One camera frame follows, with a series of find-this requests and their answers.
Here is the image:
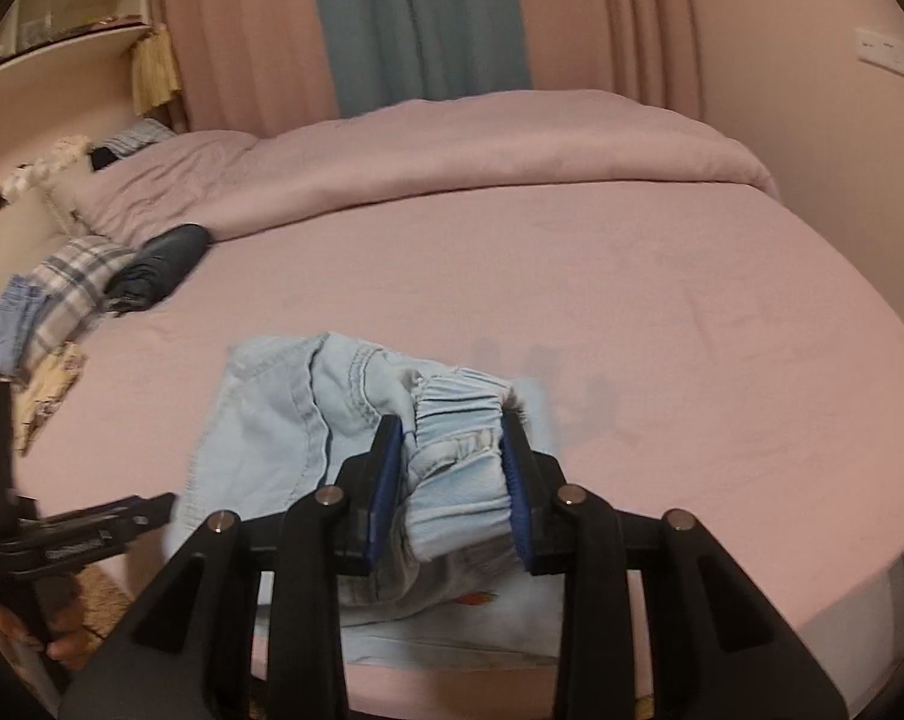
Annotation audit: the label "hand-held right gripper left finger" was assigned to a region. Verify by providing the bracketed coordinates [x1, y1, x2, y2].
[58, 414, 405, 720]

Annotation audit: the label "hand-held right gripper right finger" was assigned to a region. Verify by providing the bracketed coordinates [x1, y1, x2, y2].
[499, 412, 848, 720]

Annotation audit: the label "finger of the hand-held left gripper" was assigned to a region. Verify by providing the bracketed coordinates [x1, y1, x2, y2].
[105, 492, 180, 539]

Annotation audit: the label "light blue denim pants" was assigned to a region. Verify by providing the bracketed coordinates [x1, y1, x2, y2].
[185, 331, 565, 668]

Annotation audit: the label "person's left hand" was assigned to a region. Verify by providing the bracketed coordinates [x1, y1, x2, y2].
[0, 591, 99, 674]

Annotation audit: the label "brown patterned rug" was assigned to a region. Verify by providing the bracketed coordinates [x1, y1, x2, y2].
[69, 562, 134, 650]

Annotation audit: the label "floral cloth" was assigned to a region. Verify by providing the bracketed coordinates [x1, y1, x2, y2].
[13, 341, 87, 455]

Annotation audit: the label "blue denim cloth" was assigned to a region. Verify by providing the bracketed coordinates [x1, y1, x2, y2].
[0, 275, 52, 380]

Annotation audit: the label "pink bed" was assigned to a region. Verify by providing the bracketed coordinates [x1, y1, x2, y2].
[17, 86, 904, 720]

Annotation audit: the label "dark folded cloth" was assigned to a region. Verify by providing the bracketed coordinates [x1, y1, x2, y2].
[103, 223, 213, 316]

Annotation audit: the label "plaid folded cloth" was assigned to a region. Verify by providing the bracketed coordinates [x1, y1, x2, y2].
[28, 235, 142, 361]

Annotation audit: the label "pink pillow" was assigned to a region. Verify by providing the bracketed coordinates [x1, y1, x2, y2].
[73, 129, 259, 245]

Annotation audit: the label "pink duvet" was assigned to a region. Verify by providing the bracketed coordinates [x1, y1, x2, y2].
[197, 88, 781, 242]

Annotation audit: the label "white plush toy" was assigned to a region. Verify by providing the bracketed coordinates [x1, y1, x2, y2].
[0, 135, 93, 211]

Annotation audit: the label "blue striped cloth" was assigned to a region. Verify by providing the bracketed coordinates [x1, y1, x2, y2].
[90, 118, 177, 170]

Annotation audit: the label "cream bed headboard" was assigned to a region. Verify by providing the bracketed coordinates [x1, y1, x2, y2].
[0, 22, 160, 335]

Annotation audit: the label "blue curtain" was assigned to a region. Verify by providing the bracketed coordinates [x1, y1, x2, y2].
[306, 0, 534, 121]

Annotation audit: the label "pink curtain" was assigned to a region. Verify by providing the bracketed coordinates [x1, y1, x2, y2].
[159, 0, 344, 140]
[508, 0, 708, 121]

